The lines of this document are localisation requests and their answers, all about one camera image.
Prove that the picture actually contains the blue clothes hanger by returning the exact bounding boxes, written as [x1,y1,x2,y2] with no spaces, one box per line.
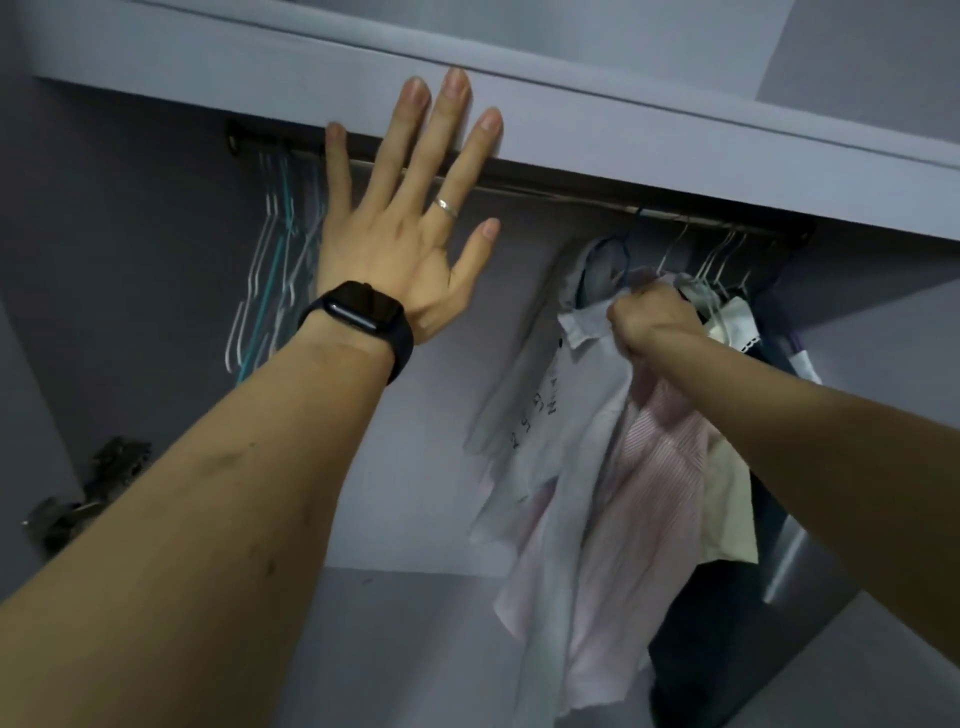
[583,206,646,290]

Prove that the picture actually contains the white lace trimmed garment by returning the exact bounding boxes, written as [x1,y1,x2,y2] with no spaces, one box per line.
[701,296,762,354]

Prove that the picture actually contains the white hangers carrying clothes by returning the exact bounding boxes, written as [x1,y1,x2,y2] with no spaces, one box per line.
[652,221,759,320]

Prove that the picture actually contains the person's right forearm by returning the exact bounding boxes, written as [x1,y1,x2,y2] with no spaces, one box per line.
[637,321,960,669]

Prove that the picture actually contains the black smartwatch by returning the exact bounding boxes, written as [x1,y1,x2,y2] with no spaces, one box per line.
[298,280,415,387]

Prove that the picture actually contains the pale blue printed shirt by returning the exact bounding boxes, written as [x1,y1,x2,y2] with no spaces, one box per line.
[461,281,639,728]

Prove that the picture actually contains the metal door hinge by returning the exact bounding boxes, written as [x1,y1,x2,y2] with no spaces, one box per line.
[82,437,151,500]
[21,495,91,560]

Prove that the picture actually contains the cream garment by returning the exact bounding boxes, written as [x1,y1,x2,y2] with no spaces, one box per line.
[697,427,760,565]

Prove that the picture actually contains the grey wardrobe shelf board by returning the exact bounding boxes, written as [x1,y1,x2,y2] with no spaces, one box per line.
[30,0,960,245]

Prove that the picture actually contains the dark navy garment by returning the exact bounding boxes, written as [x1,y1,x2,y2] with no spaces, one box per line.
[648,300,807,728]

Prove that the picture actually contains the person's right hand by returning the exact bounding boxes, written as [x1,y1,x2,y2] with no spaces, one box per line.
[606,281,710,363]

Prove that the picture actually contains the person's left hand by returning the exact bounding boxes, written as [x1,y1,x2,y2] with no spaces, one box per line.
[318,67,505,348]

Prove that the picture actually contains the pink striped shirt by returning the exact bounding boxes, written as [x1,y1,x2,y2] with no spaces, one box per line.
[491,360,714,706]

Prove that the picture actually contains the white and purple garment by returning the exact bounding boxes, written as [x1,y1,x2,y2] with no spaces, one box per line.
[776,333,824,385]

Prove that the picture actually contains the person's left forearm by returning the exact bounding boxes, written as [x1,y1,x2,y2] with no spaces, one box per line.
[0,322,399,728]

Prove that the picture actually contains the metal clothes rail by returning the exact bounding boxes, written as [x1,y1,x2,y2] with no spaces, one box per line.
[225,120,815,245]

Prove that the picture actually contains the bunch of empty wire hangers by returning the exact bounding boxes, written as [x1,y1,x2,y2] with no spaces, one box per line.
[225,146,327,384]

